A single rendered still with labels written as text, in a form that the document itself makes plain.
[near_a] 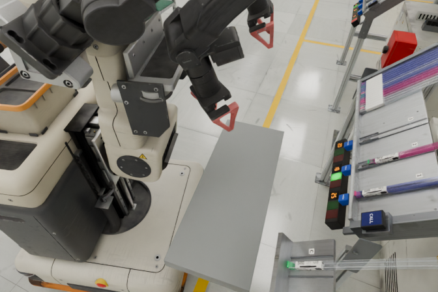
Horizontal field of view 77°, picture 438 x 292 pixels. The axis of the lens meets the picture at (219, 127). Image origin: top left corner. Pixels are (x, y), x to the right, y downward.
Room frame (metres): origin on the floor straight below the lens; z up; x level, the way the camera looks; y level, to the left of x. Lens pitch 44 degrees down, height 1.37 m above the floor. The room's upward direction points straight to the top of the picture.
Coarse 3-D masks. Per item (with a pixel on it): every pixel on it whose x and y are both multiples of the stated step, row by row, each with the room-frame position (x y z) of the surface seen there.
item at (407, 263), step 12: (324, 264) 0.21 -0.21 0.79; (336, 264) 0.20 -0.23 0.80; (348, 264) 0.20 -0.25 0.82; (360, 264) 0.19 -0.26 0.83; (372, 264) 0.19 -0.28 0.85; (384, 264) 0.18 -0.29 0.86; (396, 264) 0.18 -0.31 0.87; (408, 264) 0.17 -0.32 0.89; (420, 264) 0.17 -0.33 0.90; (432, 264) 0.16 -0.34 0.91
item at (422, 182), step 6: (420, 180) 0.37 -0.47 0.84; (426, 180) 0.36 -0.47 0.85; (432, 180) 0.36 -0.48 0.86; (390, 186) 0.38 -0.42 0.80; (396, 186) 0.38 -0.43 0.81; (402, 186) 0.37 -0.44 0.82; (408, 186) 0.37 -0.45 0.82; (414, 186) 0.36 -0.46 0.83; (420, 186) 0.36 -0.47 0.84; (360, 192) 0.40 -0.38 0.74
